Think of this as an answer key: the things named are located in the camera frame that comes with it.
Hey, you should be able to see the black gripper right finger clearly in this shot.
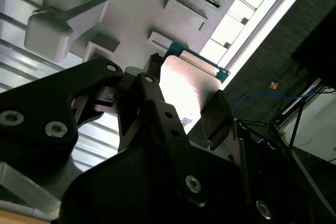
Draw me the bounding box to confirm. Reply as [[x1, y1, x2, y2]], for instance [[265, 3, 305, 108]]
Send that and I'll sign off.
[[200, 89, 250, 173]]

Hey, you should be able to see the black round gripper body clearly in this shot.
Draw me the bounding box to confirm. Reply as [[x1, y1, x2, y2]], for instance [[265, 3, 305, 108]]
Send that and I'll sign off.
[[51, 140, 336, 224]]

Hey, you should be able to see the silver CPU with green edge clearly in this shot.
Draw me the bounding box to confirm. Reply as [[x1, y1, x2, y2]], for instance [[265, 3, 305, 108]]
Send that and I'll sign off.
[[157, 40, 229, 120]]

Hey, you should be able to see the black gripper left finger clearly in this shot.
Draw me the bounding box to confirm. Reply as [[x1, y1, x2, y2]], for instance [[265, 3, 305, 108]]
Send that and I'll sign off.
[[0, 53, 209, 208]]

